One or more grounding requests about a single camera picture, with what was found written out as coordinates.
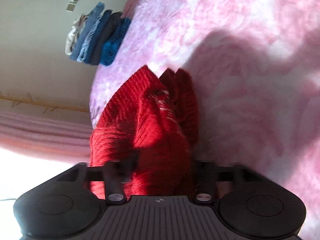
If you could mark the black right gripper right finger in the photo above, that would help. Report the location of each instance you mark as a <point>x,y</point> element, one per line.
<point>202,176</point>

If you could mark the pink fluffy bed blanket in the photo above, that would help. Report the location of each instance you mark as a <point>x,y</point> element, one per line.
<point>255,69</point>

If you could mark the dark folded garment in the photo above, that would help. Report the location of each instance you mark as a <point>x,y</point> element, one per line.
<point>107,31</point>

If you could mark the blue denim folded garment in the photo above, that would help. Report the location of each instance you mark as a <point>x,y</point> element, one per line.
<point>87,39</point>

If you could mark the pink curtain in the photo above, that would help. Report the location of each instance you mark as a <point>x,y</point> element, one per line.
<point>45,138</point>

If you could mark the red knitted sweater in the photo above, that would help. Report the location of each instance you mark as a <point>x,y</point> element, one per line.
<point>154,119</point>

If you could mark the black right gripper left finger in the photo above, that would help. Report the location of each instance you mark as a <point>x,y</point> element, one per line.
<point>127,167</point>

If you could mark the white beige folded garment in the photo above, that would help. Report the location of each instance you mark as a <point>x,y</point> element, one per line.
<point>74,34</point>

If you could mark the blue knitted folded garment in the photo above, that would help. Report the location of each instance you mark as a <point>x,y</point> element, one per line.
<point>112,45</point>

